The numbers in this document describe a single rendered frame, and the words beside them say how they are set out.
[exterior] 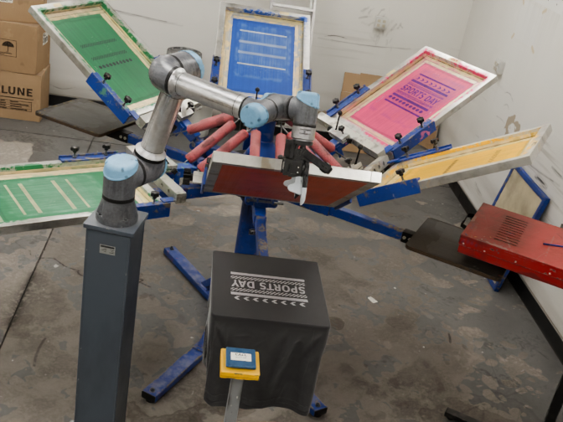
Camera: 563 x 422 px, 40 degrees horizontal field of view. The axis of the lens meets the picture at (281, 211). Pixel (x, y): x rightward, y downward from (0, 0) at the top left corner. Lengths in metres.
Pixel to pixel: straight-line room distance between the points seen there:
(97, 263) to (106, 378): 0.51
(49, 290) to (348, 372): 1.77
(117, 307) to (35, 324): 1.47
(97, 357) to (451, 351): 2.35
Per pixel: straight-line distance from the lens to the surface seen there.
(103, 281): 2.90
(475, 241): 3.48
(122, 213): 2.78
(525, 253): 3.49
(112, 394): 3.18
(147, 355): 4.17
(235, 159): 2.59
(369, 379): 4.29
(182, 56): 2.63
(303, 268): 3.21
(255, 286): 3.02
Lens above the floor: 2.50
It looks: 25 degrees down
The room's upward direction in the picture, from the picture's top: 10 degrees clockwise
